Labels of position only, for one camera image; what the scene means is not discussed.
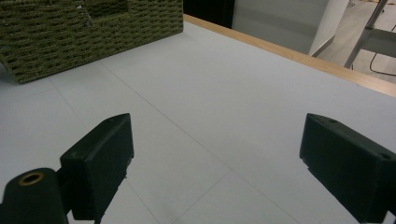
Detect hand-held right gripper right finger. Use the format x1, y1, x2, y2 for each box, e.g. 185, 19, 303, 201
299, 113, 396, 224

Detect white partition panel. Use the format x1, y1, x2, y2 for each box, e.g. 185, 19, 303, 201
232, 0, 349, 59

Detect tangle of floor cables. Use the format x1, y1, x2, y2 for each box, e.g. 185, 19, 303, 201
369, 24, 396, 77

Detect white metal desk frame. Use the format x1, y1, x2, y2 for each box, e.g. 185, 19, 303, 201
344, 0, 396, 69

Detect green woven basket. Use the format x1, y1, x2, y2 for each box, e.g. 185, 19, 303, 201
0, 0, 185, 85

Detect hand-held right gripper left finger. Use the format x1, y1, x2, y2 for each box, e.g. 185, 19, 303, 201
59, 112, 135, 224

